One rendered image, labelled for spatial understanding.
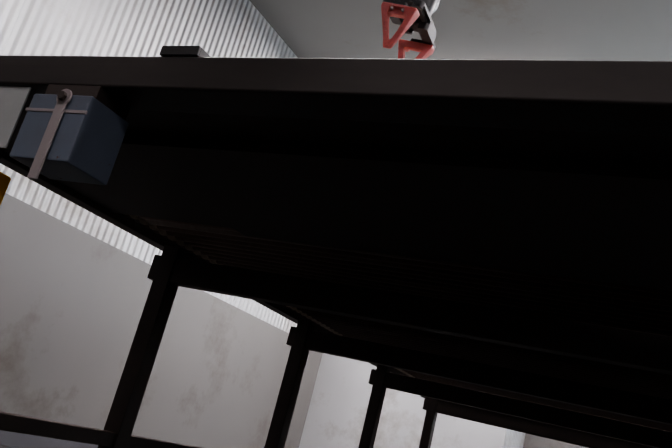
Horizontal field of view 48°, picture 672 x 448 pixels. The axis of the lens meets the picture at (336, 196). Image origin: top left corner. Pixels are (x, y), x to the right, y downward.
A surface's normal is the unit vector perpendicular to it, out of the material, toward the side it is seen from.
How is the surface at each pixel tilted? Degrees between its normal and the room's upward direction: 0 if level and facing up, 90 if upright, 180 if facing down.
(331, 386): 90
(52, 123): 90
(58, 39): 90
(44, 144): 90
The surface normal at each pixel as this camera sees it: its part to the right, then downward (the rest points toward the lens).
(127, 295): 0.88, 0.08
